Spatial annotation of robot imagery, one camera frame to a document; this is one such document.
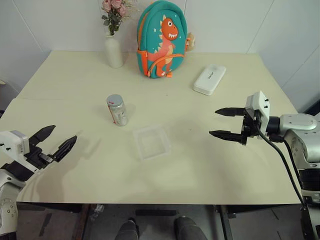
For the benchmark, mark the white ceramic vase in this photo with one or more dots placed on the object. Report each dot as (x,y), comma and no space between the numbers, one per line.
(113,52)

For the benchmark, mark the teal dinosaur backpack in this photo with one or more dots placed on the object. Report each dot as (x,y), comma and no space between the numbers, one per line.
(160,50)

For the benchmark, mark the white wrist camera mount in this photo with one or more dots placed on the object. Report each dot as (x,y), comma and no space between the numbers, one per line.
(13,142)
(260,107)

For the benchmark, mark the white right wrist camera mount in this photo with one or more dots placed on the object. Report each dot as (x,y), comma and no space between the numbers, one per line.
(260,107)

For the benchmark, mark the black bar under table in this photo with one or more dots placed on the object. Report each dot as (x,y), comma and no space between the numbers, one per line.
(156,212)

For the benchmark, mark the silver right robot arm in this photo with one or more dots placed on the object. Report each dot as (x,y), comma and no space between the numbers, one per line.
(297,122)

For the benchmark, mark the crumpled clear plastic piece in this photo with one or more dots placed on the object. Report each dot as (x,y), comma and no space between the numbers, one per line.
(97,211)

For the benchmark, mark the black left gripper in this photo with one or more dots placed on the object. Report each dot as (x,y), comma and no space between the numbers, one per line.
(37,157)

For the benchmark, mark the dark rounded shape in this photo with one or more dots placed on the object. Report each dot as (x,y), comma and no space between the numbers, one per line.
(188,230)
(127,230)

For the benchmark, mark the white rectangular case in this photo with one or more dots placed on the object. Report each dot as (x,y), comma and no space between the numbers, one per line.
(209,79)

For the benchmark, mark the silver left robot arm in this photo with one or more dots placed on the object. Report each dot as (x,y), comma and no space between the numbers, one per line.
(7,197)

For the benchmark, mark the clear square plastic container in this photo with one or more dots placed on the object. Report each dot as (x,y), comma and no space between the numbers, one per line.
(152,142)

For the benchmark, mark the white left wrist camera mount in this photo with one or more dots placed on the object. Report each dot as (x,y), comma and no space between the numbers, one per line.
(13,142)

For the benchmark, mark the brown plush toy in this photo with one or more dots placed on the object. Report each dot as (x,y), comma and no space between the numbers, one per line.
(191,41)

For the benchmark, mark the black metal table frame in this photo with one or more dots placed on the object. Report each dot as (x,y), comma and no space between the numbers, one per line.
(225,222)

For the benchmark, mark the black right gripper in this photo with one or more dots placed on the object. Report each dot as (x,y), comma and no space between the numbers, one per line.
(250,127)

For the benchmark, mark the pink flower bouquet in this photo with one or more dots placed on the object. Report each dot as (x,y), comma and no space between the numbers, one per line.
(113,15)

